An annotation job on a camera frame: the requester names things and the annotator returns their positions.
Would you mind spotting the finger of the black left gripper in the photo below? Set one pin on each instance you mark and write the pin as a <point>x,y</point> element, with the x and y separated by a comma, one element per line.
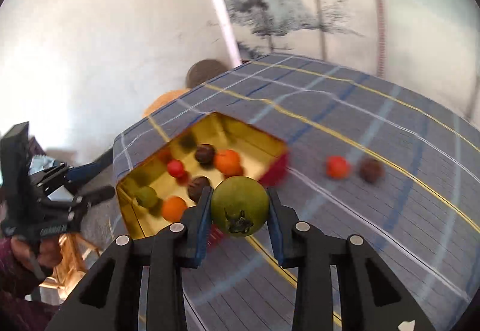
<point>85,173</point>
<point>94,197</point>

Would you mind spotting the large orange fruit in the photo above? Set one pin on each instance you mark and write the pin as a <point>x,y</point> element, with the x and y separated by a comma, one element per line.
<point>173,208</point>

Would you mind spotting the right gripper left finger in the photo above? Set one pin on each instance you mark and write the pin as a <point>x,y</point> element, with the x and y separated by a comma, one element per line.
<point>108,296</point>

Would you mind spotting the orange mandarin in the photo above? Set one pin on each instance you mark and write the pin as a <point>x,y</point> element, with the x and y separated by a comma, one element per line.
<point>228,162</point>

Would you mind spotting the dark brown fruit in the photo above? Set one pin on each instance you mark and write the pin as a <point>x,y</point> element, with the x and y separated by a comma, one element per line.
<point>371,170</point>
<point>196,186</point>

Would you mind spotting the green tomato with stem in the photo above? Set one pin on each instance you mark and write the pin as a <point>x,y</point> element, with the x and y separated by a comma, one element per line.
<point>239,206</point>

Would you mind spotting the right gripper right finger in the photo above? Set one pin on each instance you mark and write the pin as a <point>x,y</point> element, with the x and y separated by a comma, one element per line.
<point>371,296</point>

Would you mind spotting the blue grey plaid tablecloth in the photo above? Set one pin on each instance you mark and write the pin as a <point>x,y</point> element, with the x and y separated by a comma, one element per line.
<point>423,215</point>

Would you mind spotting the wooden stool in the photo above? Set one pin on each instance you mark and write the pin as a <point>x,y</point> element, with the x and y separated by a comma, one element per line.
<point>75,250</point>

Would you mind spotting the orange round cushion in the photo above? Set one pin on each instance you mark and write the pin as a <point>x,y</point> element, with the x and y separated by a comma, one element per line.
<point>163,100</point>

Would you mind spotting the person left hand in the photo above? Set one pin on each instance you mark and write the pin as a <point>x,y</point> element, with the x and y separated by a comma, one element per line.
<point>49,254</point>

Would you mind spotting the gold tin box red sides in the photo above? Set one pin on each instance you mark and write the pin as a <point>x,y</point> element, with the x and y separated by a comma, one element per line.
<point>264,158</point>

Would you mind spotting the grey round cushion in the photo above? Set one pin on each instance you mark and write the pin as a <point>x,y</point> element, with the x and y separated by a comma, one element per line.
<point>203,71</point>

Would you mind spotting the painted landscape folding screen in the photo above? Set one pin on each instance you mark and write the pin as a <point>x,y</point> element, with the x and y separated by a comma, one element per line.
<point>428,46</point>

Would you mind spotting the red tomato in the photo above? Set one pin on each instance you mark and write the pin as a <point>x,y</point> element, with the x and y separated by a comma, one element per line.
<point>176,168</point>
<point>337,167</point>

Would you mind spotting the large dark maroon fruit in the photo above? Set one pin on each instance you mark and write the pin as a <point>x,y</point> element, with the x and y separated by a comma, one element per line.
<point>205,155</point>

